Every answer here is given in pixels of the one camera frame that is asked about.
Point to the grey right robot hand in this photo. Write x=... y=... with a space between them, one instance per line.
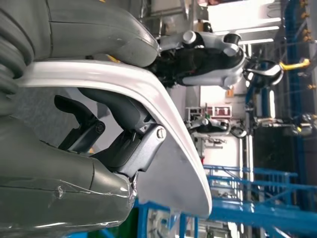
x=49 y=197

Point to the blue metal shelf rack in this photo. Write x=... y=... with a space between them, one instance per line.
x=247 y=213

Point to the yellow curved hook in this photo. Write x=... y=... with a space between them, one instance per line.
x=294 y=64

